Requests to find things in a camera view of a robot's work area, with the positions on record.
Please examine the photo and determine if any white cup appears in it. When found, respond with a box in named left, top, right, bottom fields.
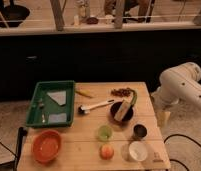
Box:
left=128, top=141, right=148, bottom=162

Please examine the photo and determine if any green vegetable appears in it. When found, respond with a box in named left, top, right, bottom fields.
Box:
left=130, top=89, right=137, bottom=106

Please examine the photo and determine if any white handled dish brush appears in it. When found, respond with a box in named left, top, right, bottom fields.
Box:
left=78, top=100, right=114, bottom=114

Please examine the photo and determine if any dark red bowl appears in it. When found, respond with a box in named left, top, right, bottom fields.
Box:
left=110, top=102, right=133, bottom=122

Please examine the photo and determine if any green plastic cup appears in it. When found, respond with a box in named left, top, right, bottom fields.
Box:
left=97, top=125, right=112, bottom=142

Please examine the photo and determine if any grey cloth lower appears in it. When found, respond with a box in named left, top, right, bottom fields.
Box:
left=48, top=113, right=67, bottom=123

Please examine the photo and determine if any grey cloth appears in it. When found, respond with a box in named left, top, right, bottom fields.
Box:
left=47, top=91, right=66, bottom=106
left=48, top=113, right=67, bottom=123

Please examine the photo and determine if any black clamp stand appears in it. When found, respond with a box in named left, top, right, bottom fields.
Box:
left=13, top=127, right=27, bottom=171

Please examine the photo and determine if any yellow banana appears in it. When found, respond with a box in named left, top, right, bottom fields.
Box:
left=75, top=90, right=94, bottom=98

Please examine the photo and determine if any grey cloth upper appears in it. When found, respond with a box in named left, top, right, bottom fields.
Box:
left=47, top=91, right=66, bottom=106

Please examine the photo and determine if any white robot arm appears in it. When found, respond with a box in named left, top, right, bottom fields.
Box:
left=151, top=62, right=201, bottom=127

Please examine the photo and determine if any brown dried food pile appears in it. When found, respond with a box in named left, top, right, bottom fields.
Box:
left=111, top=88, right=131, bottom=97

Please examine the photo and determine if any dark metal cup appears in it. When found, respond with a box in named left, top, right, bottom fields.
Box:
left=133, top=124, right=147, bottom=140

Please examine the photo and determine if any orange plastic bowl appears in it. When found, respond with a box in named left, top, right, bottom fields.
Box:
left=31, top=130, right=62, bottom=164

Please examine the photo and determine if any green plastic tray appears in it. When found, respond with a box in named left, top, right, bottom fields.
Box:
left=26, top=80, right=75, bottom=128

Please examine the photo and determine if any black cable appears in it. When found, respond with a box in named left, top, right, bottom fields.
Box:
left=163, top=133, right=201, bottom=171

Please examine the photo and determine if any orange apple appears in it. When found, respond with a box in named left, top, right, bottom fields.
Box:
left=100, top=144, right=114, bottom=160

